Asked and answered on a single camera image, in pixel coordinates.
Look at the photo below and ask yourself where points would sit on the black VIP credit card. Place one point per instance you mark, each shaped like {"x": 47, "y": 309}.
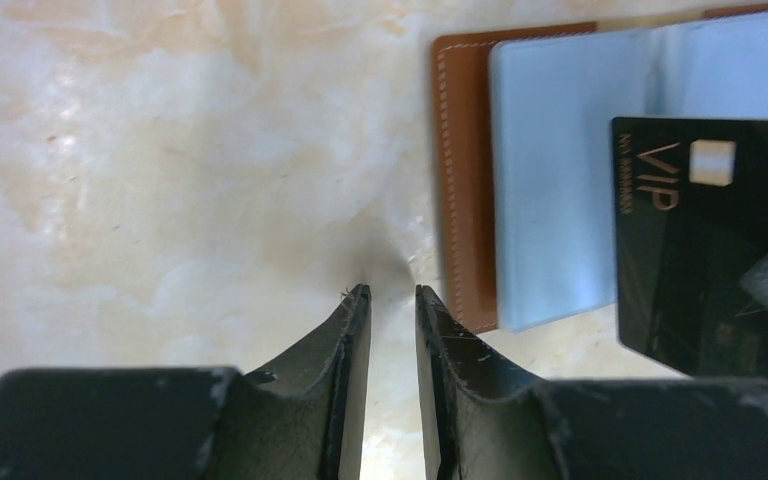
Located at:
{"x": 691, "y": 219}

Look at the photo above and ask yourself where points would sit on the brown leather card holder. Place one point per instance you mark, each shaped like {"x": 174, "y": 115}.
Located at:
{"x": 522, "y": 121}

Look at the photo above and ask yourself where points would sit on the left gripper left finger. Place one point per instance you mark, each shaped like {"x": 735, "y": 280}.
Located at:
{"x": 298, "y": 416}

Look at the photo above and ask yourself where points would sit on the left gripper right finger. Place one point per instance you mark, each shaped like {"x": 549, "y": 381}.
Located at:
{"x": 485, "y": 417}

